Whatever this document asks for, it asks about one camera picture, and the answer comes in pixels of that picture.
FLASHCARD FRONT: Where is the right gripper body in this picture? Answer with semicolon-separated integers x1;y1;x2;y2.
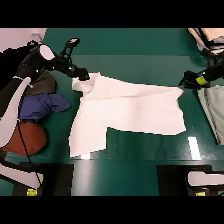
179;69;205;90

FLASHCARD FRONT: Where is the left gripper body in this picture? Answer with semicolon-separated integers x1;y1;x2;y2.
68;65;91;82

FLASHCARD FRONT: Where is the white shirt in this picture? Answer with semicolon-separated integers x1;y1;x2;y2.
67;71;188;159

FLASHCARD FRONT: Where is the dark brown garment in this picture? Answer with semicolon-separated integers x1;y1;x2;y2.
24;69;58;98

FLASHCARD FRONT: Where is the grey garment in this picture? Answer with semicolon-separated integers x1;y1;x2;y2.
196;85;224;146

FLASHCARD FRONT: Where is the beige garment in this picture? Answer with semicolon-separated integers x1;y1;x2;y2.
187;27;224;56

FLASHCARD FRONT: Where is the blue garment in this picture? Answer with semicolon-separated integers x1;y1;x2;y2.
19;92;73;123

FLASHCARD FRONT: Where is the pale garment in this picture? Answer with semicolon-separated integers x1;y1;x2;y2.
0;27;48;53

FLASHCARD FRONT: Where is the red-brown garment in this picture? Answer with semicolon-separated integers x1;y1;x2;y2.
1;120;48;158

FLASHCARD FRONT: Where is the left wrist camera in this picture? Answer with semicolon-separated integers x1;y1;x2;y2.
59;37;81;66

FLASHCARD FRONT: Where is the black cable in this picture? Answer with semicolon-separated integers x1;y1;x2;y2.
17;98;45;190

